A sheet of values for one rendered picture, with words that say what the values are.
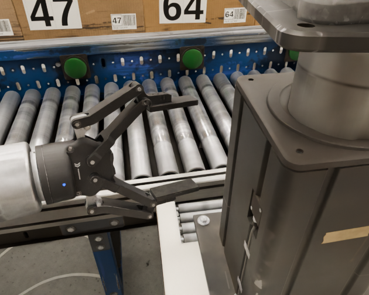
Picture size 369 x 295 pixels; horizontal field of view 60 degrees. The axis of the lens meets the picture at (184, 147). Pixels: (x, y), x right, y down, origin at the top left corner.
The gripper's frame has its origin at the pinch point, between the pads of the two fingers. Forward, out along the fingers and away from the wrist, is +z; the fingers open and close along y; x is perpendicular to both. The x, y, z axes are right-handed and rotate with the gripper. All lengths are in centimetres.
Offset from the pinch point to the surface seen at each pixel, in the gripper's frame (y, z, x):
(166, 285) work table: 23.3, -5.4, 2.0
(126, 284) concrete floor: 85, -2, -60
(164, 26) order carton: -13, 23, -70
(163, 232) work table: 20.7, -2.0, -7.7
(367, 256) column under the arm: 9.9, 14.8, 20.3
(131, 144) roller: 13.9, 0.3, -36.7
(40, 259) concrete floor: 81, -33, -87
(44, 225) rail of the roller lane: 25.1, -23.3, -27.1
